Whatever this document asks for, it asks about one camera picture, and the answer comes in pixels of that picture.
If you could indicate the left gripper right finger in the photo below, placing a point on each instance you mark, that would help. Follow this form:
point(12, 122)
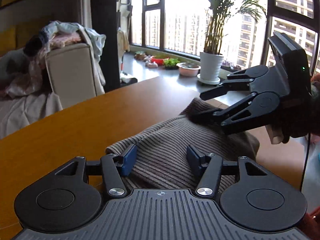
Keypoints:
point(247, 193)

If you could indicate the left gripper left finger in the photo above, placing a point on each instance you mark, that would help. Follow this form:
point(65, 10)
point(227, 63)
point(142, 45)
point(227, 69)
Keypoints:
point(74, 194)

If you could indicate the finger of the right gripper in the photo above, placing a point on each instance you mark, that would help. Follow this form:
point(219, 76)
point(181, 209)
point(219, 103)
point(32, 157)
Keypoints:
point(240, 84)
point(254, 111)

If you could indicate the striped knit sweater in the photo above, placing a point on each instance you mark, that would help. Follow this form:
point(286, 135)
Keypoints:
point(162, 149)

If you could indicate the pile of clothes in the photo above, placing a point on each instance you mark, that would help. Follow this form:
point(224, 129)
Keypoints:
point(56, 35)

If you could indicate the pink ceramic bowl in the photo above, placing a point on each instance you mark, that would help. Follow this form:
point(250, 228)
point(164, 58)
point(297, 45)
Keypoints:
point(188, 69)

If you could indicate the green plant tray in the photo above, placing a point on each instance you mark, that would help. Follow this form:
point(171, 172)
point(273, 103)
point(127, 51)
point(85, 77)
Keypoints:
point(171, 63)

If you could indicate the red bowl on sill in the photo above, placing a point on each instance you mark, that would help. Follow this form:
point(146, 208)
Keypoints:
point(158, 60)

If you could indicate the grey sheet covered sofa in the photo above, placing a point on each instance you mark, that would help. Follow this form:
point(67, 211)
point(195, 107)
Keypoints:
point(22, 111)

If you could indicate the floral white blanket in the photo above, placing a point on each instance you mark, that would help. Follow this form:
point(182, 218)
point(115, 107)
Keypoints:
point(22, 82)

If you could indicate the white vacuum cleaner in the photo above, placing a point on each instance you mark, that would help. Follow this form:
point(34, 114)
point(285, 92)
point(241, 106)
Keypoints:
point(124, 10)

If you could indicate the beige sofa armrest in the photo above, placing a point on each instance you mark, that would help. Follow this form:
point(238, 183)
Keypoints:
point(73, 74)

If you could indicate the grey neck pillow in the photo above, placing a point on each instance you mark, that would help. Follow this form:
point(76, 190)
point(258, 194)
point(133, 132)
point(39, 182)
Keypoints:
point(13, 63)

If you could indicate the dark curtain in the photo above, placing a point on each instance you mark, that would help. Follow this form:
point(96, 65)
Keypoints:
point(103, 13)

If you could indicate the yellow cushion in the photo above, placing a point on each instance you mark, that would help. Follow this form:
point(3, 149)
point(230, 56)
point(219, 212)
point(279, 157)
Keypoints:
point(7, 40)

